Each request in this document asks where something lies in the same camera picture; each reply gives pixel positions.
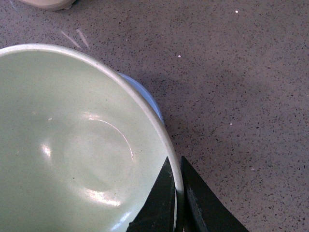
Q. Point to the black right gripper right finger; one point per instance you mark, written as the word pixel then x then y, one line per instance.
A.
pixel 203 210

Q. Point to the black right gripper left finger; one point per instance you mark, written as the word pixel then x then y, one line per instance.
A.
pixel 158 212

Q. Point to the green bowl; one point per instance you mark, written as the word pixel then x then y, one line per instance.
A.
pixel 80 148

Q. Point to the blue bowl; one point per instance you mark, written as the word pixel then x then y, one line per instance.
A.
pixel 145 93

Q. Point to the cream toaster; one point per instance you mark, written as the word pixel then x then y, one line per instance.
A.
pixel 51 5

